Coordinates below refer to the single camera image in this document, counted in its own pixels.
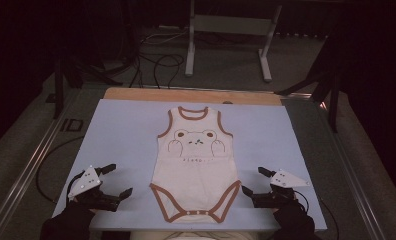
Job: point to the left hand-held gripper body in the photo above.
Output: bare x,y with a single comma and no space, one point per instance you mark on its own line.
86,181

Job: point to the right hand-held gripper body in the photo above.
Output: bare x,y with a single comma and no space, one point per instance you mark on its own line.
286,180

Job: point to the cream baby bodysuit brown trim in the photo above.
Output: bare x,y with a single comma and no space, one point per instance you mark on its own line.
196,173

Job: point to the person's left hand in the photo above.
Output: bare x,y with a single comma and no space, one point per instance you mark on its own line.
82,210

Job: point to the person's right hand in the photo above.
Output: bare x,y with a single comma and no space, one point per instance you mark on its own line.
287,211

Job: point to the light blue mat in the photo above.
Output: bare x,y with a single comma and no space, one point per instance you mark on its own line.
126,133

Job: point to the person's light clothing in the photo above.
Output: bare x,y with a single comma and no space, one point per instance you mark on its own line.
192,236

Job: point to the black stand with tall legs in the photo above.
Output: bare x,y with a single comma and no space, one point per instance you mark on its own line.
332,100

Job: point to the black stand with low legs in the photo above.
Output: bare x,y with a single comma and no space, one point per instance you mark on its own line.
58,86

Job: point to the long aluminium rail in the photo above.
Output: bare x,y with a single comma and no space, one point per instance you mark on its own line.
29,166
352,173

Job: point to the white metal desk frame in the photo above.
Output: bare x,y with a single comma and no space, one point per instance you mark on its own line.
232,25

